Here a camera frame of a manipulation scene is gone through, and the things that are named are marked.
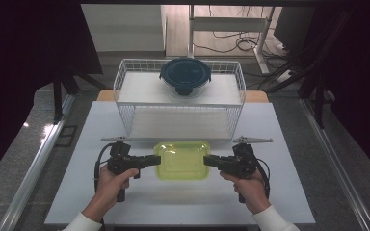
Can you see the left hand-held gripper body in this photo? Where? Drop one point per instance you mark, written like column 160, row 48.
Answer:
column 122, row 162

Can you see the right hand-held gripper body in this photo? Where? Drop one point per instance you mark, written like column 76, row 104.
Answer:
column 239, row 163

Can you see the rectangular yellow-green food container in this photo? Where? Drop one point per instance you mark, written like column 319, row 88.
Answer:
column 182, row 160

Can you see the round dark teal food container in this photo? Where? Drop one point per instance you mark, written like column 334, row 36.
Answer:
column 185, row 74

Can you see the person's left hand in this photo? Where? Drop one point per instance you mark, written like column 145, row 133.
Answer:
column 112, row 187

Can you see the person's right hand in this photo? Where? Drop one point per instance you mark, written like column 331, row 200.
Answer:
column 250, row 192

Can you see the black tripod stand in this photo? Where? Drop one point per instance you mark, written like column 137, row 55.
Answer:
column 58, row 96

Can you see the white power strip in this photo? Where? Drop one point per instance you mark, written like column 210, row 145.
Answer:
column 284, row 75

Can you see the black metal stand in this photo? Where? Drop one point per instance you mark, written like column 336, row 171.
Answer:
column 318, row 89

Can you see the white cabinet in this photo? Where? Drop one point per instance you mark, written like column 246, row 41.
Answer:
column 125, row 27

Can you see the dark curtain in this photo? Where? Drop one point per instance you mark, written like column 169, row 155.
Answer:
column 19, row 64
column 366, row 80

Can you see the aluminium rail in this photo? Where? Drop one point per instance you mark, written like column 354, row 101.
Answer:
column 35, row 166
column 337, row 163

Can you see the white desk frame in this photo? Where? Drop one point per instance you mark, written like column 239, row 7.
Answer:
column 228, row 24

